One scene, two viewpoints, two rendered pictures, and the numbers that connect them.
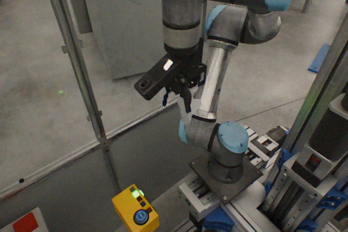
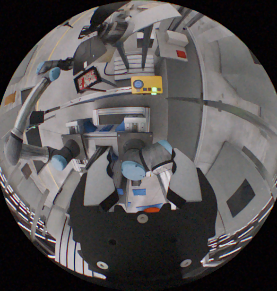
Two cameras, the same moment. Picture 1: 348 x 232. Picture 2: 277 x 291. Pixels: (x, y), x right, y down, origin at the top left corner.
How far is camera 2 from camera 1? 0.52 m
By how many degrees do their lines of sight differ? 37
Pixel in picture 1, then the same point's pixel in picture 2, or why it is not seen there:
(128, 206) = (149, 81)
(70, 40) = (270, 128)
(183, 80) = (85, 258)
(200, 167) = (145, 137)
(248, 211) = (113, 141)
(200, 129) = (154, 157)
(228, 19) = not seen: hidden behind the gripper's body
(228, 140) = (129, 166)
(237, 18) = not seen: hidden behind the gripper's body
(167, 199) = (164, 118)
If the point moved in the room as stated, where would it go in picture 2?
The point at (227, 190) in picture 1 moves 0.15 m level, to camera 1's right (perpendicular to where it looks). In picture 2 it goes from (122, 140) to (111, 156)
